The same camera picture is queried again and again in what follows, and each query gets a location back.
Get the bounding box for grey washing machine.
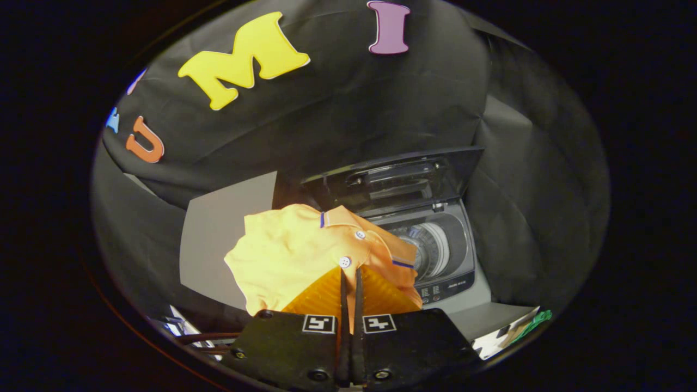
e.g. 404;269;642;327
362;199;493;334

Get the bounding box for black backdrop cloth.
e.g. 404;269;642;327
91;0;610;327

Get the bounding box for black floor cables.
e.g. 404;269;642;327
175;331;241;356

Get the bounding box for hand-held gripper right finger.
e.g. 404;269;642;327
351;267;481;390

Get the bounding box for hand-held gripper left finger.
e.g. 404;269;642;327
229;267;350;390

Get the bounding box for dark washing machine lid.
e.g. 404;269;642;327
299;146;485;219

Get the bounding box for white and blue papers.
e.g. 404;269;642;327
161;305;221;361

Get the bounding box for white and green papers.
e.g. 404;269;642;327
473;307;552;360

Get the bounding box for orange polo shirt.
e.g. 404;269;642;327
224;204;424;334

